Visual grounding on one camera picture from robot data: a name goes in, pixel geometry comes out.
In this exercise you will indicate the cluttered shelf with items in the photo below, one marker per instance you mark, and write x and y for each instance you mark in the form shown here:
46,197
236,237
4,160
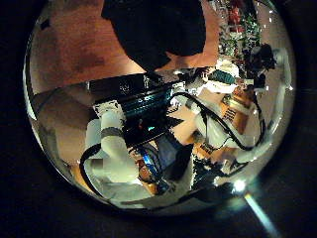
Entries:
239,23

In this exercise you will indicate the person with glasses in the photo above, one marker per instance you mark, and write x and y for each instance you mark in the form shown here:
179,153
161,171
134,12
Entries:
145,172

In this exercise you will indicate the black piece of clothing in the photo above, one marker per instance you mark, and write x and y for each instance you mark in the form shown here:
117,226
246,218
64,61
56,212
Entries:
155,29

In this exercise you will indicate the bright round lamp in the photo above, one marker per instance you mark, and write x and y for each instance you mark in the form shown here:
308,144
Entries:
238,185

